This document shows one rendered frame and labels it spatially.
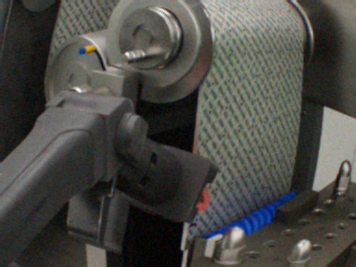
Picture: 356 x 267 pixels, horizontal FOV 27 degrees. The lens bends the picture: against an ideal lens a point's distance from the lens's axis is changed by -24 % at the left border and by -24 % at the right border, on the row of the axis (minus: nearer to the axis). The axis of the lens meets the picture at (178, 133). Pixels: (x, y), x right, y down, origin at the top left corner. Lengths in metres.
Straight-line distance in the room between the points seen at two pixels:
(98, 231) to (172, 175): 0.13
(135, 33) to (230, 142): 0.16
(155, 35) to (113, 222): 0.22
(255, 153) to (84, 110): 0.34
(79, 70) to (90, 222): 0.29
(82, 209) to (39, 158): 0.16
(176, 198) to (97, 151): 0.19
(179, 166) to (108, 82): 0.13
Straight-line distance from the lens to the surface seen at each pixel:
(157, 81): 0.93
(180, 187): 0.86
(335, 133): 3.83
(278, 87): 1.04
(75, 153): 0.66
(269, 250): 0.95
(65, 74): 1.03
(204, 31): 0.89
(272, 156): 1.06
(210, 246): 0.92
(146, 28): 0.91
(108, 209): 0.78
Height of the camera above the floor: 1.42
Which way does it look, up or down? 17 degrees down
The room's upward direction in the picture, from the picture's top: 6 degrees clockwise
